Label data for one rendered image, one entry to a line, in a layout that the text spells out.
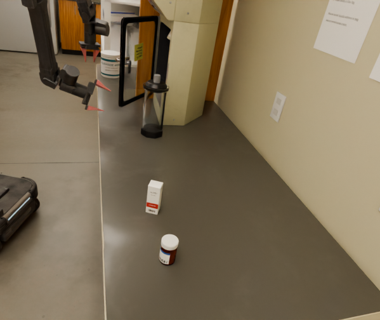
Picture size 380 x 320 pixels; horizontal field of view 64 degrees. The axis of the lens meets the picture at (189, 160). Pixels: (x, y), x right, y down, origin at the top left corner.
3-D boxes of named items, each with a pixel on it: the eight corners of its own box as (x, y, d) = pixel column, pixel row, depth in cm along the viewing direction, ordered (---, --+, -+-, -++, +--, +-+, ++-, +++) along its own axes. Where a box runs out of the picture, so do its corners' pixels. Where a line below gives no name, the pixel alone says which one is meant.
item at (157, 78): (167, 88, 133) (169, 73, 129) (165, 95, 125) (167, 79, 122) (146, 85, 132) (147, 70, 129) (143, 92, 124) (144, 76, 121)
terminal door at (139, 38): (151, 93, 170) (158, 15, 150) (119, 108, 145) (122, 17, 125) (150, 93, 171) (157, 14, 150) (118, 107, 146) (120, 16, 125)
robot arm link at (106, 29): (87, 4, 155) (80, 11, 149) (109, 9, 154) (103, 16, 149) (90, 27, 164) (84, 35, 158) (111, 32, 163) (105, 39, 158)
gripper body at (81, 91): (94, 82, 134) (77, 75, 130) (87, 105, 134) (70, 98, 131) (92, 84, 140) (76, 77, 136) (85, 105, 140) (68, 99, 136)
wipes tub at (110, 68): (120, 73, 210) (120, 51, 203) (121, 79, 200) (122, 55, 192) (100, 72, 206) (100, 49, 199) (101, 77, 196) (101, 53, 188)
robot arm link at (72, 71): (51, 70, 133) (41, 82, 128) (56, 52, 125) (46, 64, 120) (77, 84, 137) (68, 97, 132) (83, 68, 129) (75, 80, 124)
